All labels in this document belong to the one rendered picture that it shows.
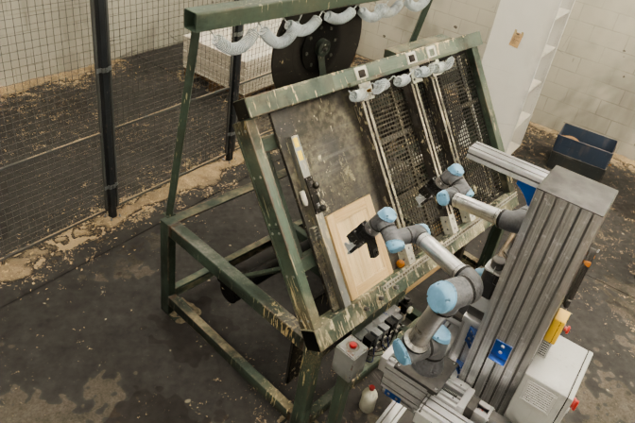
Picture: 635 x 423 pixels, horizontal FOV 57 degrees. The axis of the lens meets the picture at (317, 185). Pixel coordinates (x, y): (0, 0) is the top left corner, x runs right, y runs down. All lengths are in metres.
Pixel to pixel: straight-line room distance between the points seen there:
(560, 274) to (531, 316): 0.25
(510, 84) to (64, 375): 5.03
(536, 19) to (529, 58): 0.39
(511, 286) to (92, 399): 2.52
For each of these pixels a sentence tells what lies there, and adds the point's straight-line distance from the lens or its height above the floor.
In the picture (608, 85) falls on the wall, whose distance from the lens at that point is 7.90.
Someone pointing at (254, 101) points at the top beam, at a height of 1.90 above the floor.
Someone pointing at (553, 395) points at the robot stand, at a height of 1.21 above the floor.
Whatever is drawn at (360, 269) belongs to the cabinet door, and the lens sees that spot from 3.28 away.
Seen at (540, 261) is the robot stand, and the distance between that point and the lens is 2.46.
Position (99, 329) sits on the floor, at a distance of 4.26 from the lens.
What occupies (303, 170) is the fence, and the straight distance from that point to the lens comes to 2.99.
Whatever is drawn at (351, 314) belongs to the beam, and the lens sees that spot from 3.18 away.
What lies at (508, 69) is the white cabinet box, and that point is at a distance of 6.65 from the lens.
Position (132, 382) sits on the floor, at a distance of 3.94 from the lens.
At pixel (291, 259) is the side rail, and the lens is 2.89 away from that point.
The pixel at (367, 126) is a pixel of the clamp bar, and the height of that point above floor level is 1.62.
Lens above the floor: 3.10
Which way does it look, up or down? 33 degrees down
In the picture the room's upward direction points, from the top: 10 degrees clockwise
